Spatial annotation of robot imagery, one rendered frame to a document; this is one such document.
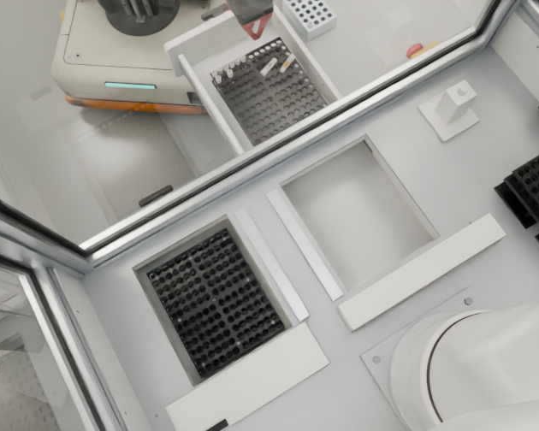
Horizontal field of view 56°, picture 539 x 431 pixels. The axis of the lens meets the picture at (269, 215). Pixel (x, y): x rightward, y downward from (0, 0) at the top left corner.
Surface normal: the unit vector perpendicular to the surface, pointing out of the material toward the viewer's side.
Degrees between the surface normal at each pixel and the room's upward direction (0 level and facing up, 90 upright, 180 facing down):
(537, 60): 90
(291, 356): 0
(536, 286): 0
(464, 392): 74
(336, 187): 0
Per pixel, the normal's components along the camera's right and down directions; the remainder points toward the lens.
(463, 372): -0.83, 0.40
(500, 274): -0.04, -0.29
